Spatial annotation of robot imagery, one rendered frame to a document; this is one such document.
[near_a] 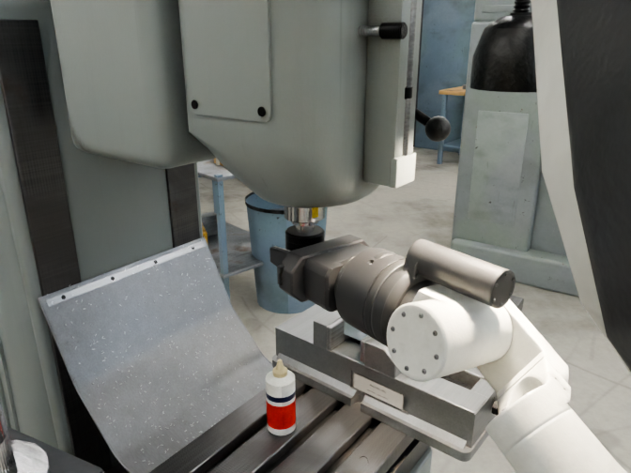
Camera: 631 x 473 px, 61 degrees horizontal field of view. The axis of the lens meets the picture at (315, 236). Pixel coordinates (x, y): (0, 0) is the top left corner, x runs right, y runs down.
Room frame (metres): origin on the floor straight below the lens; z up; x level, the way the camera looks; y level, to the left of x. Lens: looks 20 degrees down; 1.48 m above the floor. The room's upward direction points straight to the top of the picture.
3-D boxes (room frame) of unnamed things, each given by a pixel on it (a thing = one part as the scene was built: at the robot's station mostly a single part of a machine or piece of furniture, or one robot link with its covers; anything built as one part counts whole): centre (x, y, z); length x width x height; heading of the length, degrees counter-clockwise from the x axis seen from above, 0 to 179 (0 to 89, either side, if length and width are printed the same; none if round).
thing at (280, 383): (0.62, 0.05, 1.02); 0.04 x 0.04 x 0.11
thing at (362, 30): (0.52, -0.05, 1.49); 0.06 x 0.01 x 0.01; 53
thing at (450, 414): (0.71, -0.11, 1.02); 0.35 x 0.15 x 0.11; 51
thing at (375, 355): (0.70, -0.13, 1.06); 0.12 x 0.06 x 0.04; 141
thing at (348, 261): (0.53, -0.04, 1.23); 0.13 x 0.12 x 0.10; 128
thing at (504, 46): (0.49, -0.17, 1.47); 0.07 x 0.07 x 0.06
